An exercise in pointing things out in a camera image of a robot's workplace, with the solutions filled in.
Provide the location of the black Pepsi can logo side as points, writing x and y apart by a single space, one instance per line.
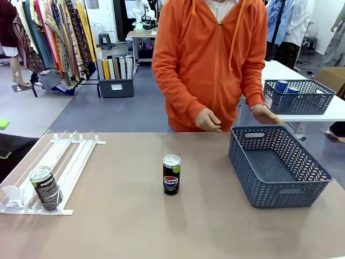
171 178

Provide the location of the blue plastic woven-pattern basket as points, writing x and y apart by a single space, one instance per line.
283 199

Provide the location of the blue plastic basket with sticker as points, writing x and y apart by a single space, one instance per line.
302 105

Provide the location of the person's right forearm orange sleeve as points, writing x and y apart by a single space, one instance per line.
183 108

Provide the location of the person's left forearm orange sleeve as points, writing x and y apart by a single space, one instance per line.
252 89

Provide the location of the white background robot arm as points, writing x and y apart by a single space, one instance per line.
138 14

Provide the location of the white can dispenser rack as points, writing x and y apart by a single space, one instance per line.
54 212

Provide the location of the person's right hand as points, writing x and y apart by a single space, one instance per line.
207 120

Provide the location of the person's left hand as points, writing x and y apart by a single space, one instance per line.
265 114

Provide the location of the mannequin legs with stand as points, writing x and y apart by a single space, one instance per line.
16 70

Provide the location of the pile of folded fabrics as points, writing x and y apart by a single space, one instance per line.
58 83

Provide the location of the brown patterned garment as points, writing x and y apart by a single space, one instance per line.
30 58

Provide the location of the black Pepsi can text side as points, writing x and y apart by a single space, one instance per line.
47 189

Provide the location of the teal hanging garment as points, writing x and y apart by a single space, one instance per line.
41 46

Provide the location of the orange hanging garment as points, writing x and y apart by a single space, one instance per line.
56 55

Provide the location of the striped patterned hanging garment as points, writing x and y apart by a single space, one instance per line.
64 54

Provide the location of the maroon garment on mannequin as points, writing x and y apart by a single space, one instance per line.
6 21

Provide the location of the dark patterned hanging garment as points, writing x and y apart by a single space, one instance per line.
78 40

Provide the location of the yellow fabric roll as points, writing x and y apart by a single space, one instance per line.
106 69

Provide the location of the grey plastic storage bin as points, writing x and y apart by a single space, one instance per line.
116 87

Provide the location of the yellow hanging garment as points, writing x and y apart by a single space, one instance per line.
89 40

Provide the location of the white fabric roll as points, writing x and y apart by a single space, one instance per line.
111 69
129 67

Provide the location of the brown fabric roll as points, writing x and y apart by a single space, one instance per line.
116 68

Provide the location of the white air purifier unit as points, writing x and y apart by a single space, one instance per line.
96 33

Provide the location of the grey plastic stool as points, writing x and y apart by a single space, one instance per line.
105 40

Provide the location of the light grey fabric roll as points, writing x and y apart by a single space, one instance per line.
122 68

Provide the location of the grey background work table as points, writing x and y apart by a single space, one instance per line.
140 34

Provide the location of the person in orange hoodie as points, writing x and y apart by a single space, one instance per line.
213 62

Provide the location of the black stand pole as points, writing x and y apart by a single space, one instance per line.
277 29

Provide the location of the dark patterned skirt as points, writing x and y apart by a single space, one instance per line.
289 55

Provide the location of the white hanging garment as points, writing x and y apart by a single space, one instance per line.
300 21

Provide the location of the dark stool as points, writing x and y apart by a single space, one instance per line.
310 43

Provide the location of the white folding table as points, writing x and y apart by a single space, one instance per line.
334 114

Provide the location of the brown cardboard box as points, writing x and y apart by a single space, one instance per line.
332 76

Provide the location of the bystander foot white shoe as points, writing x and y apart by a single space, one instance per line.
337 132

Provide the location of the mannequin in grey dress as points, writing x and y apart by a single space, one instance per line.
335 43

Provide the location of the black clothes rack frame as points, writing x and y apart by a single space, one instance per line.
89 84

